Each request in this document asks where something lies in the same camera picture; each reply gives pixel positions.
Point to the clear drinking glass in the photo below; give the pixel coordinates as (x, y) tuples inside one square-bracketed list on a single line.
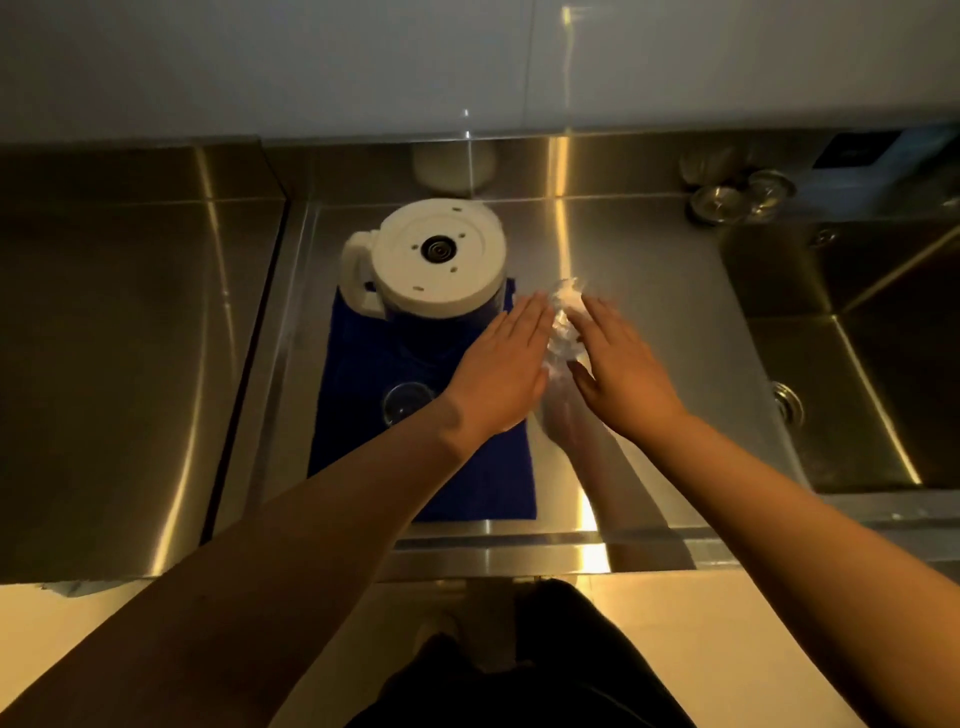
[(407, 401), (562, 330)]

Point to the white countertop appliance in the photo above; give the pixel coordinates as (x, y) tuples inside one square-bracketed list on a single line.
[(877, 169)]

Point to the person's left thumb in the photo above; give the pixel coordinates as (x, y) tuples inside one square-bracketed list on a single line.
[(543, 384)]

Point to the metal sink drain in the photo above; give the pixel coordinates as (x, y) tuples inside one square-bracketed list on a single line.
[(787, 403)]

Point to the person's black trousers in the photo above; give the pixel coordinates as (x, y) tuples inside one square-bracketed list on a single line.
[(540, 667)]

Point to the person's left little finger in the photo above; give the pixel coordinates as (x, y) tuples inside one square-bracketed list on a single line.
[(491, 337)]

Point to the person's left forearm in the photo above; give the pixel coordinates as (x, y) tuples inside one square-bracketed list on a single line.
[(285, 570)]

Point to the person's right hand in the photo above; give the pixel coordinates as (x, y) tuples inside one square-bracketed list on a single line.
[(626, 382)]

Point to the person's right little finger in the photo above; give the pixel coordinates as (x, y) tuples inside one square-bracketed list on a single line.
[(636, 339)]

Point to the person's left middle finger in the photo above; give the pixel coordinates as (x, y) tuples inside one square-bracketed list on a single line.
[(529, 324)]

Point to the white-based glass electric kettle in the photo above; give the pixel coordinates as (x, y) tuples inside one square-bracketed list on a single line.
[(431, 259)]

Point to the person's right thumb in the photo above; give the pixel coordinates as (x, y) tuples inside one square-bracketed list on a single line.
[(581, 376)]

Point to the person's right middle finger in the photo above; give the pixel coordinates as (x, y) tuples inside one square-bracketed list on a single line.
[(602, 322)]

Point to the person's pale shoe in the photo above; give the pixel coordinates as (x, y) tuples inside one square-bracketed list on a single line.
[(437, 634)]

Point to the stainless steel sink basin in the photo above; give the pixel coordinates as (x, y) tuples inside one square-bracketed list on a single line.
[(855, 352)]

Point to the small metal bowl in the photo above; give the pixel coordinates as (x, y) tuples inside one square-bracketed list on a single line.
[(770, 187), (716, 204)]

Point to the blue cloth mat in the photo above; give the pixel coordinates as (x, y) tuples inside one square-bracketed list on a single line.
[(375, 442)]

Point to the person's left hand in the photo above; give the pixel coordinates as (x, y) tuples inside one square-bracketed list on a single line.
[(499, 375)]

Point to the person's right forearm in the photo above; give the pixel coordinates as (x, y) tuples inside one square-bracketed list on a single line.
[(795, 555)]

